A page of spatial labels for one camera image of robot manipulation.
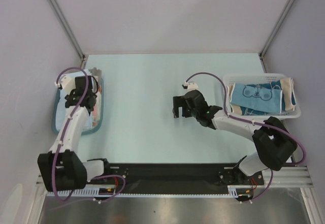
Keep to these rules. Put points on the aluminium extrusion rail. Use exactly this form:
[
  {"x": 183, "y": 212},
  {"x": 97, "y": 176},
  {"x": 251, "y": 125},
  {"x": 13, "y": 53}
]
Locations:
[{"x": 287, "y": 177}]

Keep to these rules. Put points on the dark blue towel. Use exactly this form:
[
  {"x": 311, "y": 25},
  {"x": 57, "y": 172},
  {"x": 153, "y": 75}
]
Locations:
[{"x": 255, "y": 99}]

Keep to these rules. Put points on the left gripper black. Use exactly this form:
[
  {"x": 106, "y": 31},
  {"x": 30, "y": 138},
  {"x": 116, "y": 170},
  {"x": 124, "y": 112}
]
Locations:
[{"x": 72, "y": 94}]

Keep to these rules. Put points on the left corner aluminium post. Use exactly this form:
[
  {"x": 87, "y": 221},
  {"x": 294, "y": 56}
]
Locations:
[{"x": 57, "y": 10}]

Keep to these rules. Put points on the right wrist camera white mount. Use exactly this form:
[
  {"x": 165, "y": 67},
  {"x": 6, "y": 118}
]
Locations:
[{"x": 189, "y": 86}]

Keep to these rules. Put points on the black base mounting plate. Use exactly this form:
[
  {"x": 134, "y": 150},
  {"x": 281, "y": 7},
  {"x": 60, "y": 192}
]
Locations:
[{"x": 123, "y": 183}]

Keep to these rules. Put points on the grey pink folded towel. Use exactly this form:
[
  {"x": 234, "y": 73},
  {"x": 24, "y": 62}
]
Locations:
[{"x": 96, "y": 114}]

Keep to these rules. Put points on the light blue towel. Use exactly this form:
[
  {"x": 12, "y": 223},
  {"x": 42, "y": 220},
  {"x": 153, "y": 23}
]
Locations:
[{"x": 59, "y": 111}]

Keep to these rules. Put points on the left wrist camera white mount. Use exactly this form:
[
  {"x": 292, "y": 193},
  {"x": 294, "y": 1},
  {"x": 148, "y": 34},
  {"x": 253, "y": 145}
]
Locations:
[{"x": 66, "y": 83}]

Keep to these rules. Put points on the translucent teal tray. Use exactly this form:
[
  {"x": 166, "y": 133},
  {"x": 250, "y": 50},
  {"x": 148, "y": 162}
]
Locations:
[{"x": 97, "y": 127}]

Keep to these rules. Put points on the white plastic mesh basket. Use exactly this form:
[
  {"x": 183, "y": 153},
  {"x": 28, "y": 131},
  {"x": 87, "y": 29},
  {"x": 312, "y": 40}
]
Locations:
[{"x": 256, "y": 79}]

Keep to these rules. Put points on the corner aluminium post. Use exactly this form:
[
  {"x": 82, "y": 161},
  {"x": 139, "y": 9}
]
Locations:
[
  {"x": 283, "y": 15},
  {"x": 57, "y": 10}
]

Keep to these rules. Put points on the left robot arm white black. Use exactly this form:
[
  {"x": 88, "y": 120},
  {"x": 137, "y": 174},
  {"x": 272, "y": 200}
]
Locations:
[{"x": 60, "y": 167}]

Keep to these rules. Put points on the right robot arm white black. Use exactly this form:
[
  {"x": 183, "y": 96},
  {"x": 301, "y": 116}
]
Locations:
[{"x": 273, "y": 144}]

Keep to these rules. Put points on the white slotted cable duct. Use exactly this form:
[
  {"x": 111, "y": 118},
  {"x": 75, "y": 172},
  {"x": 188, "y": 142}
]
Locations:
[{"x": 104, "y": 192}]

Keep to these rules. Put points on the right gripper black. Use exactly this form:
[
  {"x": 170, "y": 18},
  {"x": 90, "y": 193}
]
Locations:
[{"x": 183, "y": 106}]

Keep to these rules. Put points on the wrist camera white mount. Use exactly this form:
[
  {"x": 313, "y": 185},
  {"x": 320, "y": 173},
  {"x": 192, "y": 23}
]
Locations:
[
  {"x": 189, "y": 86},
  {"x": 66, "y": 83}
]

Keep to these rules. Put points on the right corner aluminium post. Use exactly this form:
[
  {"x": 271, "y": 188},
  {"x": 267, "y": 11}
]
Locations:
[{"x": 283, "y": 15}]

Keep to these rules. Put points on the teal beige Doraemon towel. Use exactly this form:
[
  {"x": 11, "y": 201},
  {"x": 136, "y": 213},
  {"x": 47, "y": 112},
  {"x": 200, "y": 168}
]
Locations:
[{"x": 288, "y": 99}]

